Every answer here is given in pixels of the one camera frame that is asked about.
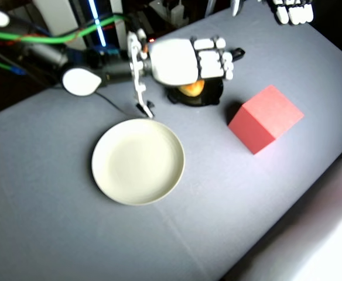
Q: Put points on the red cube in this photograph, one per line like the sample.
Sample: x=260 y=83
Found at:
x=261 y=123

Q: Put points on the narrow white post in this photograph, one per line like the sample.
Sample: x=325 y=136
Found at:
x=119 y=7

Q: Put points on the blue light strip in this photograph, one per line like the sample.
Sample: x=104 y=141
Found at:
x=96 y=11

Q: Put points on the grey tablecloth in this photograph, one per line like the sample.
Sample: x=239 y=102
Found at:
x=171 y=234

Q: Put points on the cream round plate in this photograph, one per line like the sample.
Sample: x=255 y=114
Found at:
x=138 y=161

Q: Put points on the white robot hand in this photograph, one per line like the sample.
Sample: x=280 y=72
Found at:
x=174 y=61
x=297 y=13

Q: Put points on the golden bread roll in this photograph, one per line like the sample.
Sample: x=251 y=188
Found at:
x=193 y=89

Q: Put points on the wide white cabinet panel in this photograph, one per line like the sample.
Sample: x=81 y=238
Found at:
x=59 y=14

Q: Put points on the small white box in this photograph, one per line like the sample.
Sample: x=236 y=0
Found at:
x=179 y=13

